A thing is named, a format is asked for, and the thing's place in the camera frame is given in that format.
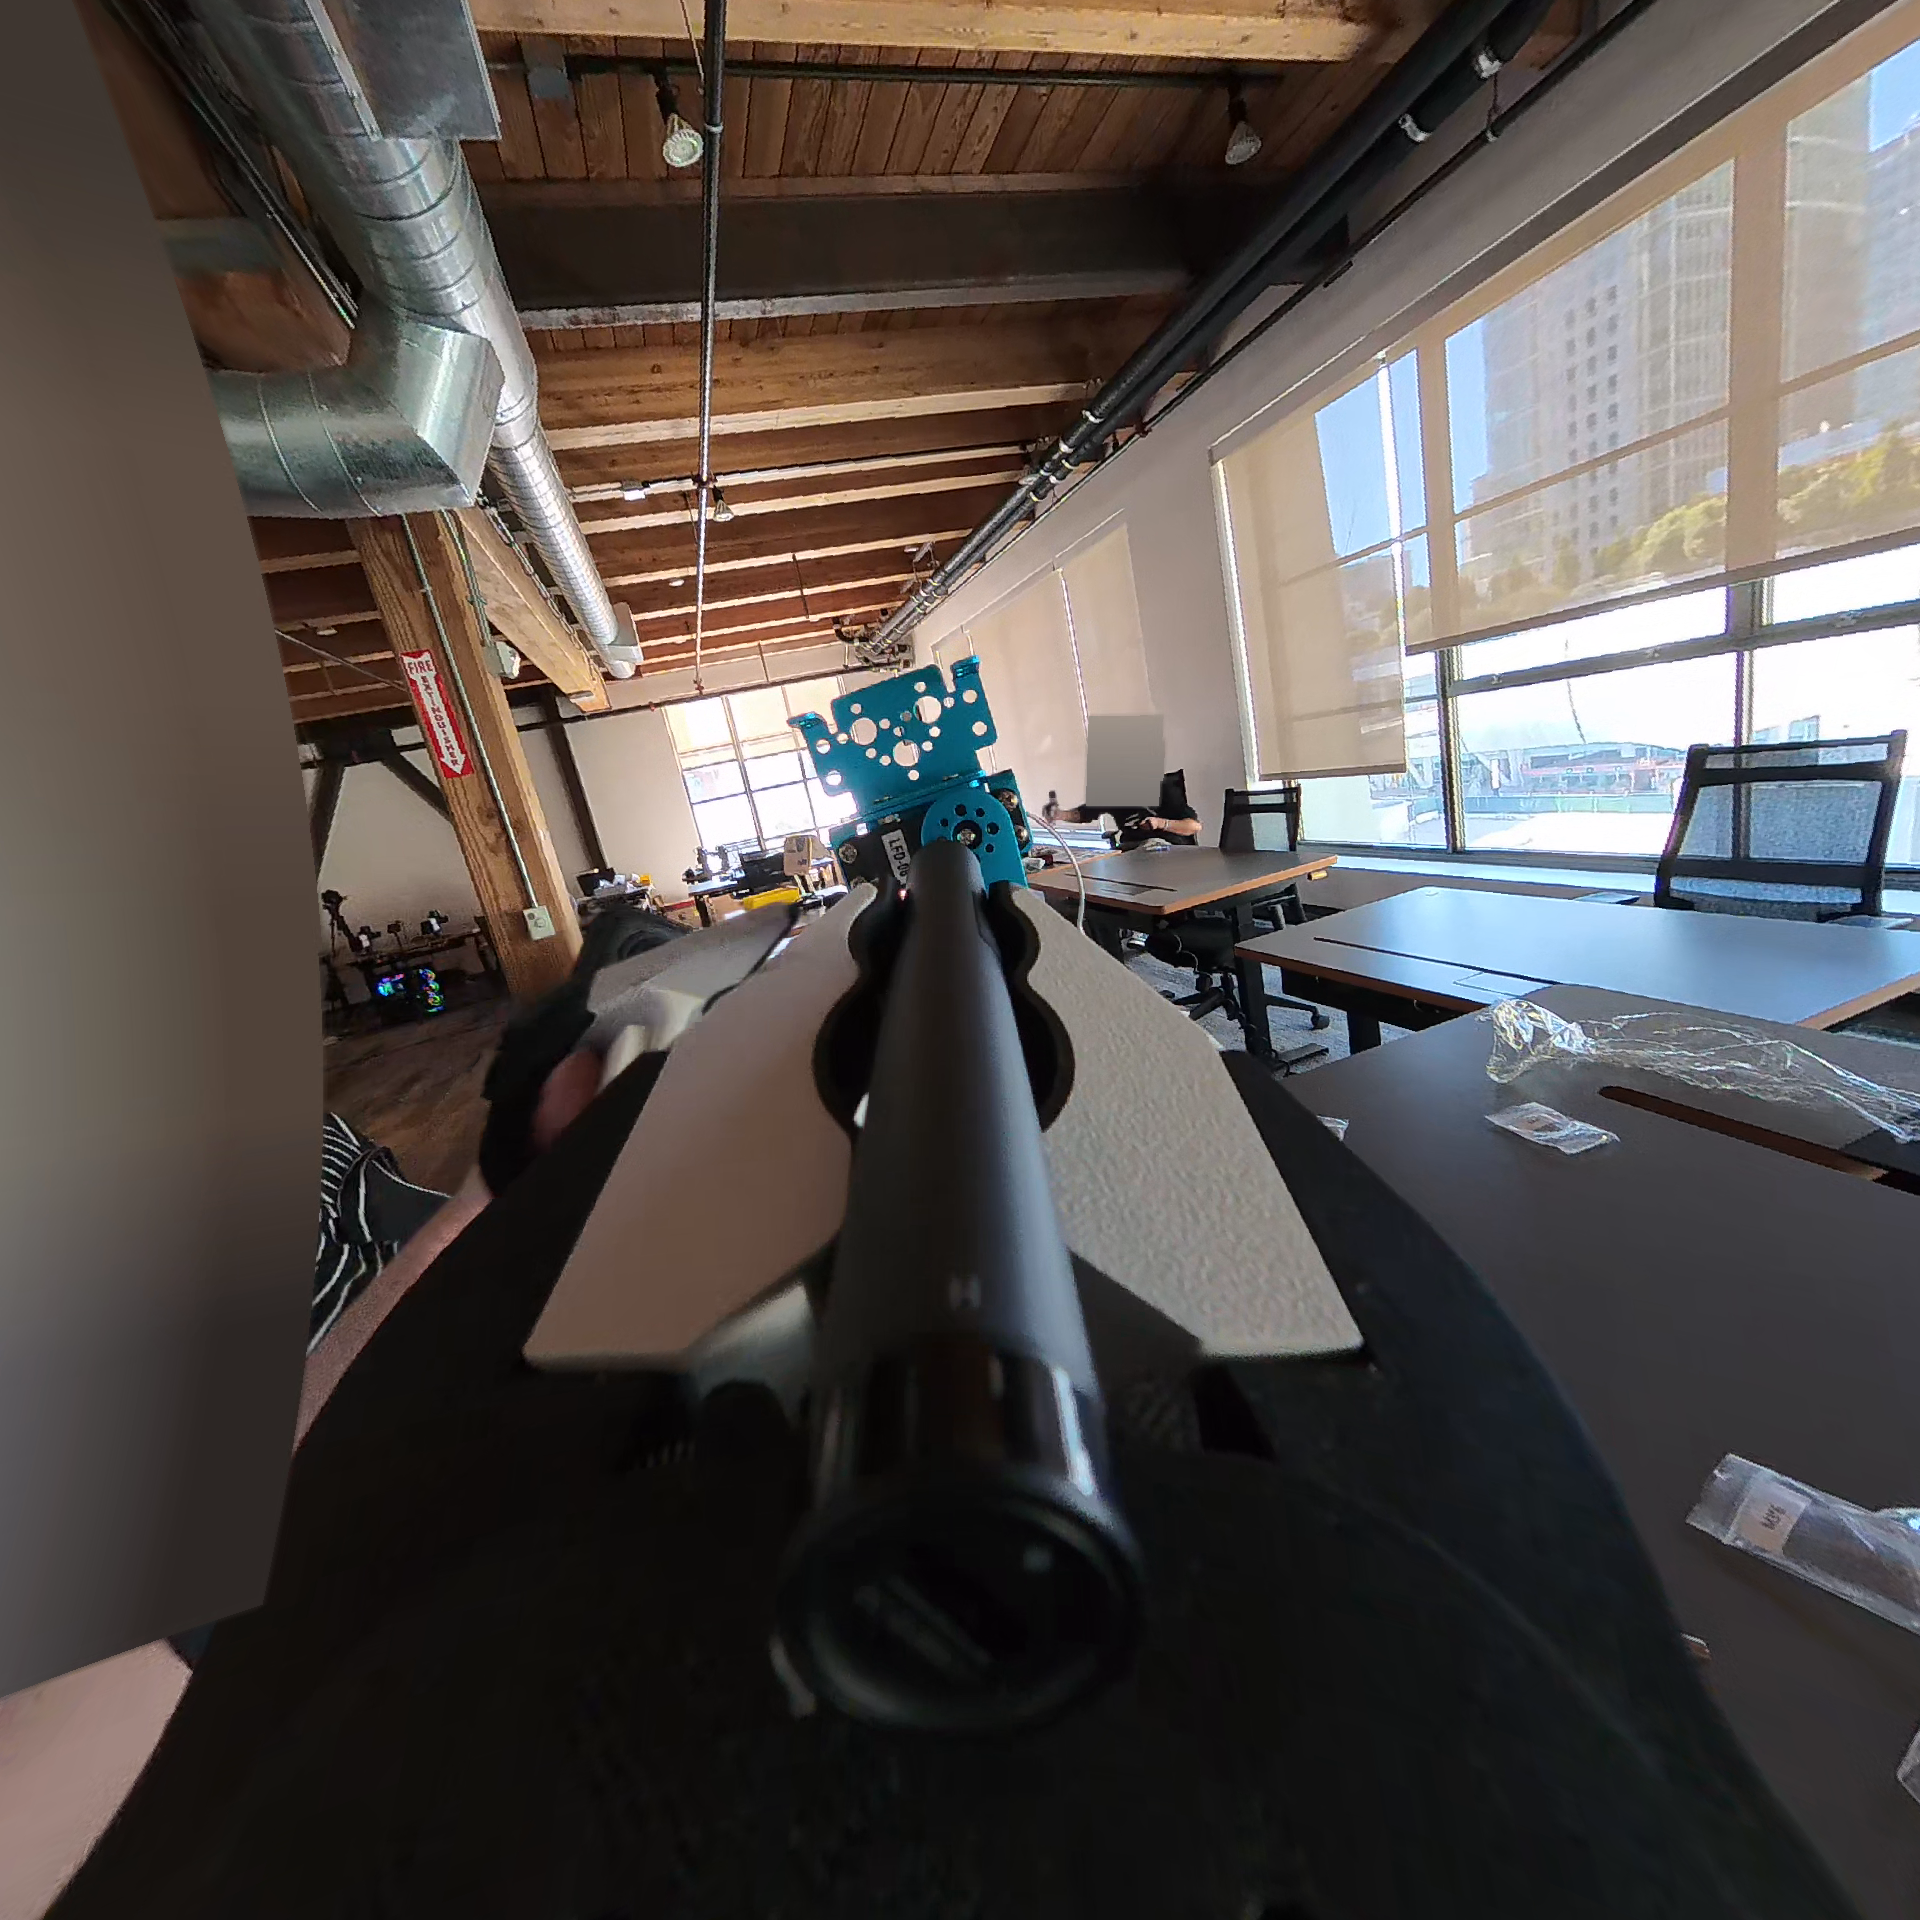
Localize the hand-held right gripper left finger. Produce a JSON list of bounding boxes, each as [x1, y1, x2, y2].
[[521, 883, 905, 1403]]

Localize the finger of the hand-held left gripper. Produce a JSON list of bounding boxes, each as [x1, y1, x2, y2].
[[592, 902, 800, 1086]]

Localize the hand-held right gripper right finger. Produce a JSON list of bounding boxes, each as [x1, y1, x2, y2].
[[990, 883, 1369, 1369]]

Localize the black screwdriver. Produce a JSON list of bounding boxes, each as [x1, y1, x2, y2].
[[772, 844, 1149, 1729]]

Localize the blue toy robot arm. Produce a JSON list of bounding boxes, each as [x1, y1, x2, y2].
[[787, 656, 1038, 902]]

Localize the person's left forearm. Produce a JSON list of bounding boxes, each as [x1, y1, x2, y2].
[[293, 1177, 506, 1450]]

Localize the grey desk with wood edge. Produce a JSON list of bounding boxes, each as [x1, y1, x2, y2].
[[1233, 883, 1920, 1056], [1030, 844, 1340, 963]]

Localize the wooden column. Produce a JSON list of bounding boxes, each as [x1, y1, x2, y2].
[[349, 510, 590, 1001]]

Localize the striped black white garment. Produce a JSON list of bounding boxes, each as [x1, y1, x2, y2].
[[312, 1112, 453, 1353]]

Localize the beige roller blind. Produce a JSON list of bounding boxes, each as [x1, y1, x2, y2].
[[1212, 350, 1414, 784], [1408, 32, 1920, 656], [929, 516, 1162, 816]]

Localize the crumpled clear plastic wrap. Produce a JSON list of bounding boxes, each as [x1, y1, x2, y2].
[[1482, 998, 1920, 1145]]

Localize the large window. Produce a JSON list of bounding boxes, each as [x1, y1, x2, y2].
[[1297, 46, 1920, 876]]

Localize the black mesh office chair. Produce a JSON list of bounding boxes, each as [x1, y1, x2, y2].
[[1654, 729, 1912, 926]]

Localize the thin black ceiling pipe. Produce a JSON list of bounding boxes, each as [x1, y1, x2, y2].
[[691, 0, 732, 694]]

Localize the labelled clear screw bag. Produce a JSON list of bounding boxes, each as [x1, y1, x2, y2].
[[1685, 1451, 1920, 1634]]

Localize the thick black ceiling pipes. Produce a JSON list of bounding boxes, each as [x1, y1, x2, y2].
[[867, 0, 1585, 656]]

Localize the red white wall sign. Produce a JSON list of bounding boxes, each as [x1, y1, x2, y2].
[[400, 646, 478, 784]]

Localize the silver ventilation duct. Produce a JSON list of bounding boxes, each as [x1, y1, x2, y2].
[[177, 0, 649, 682]]

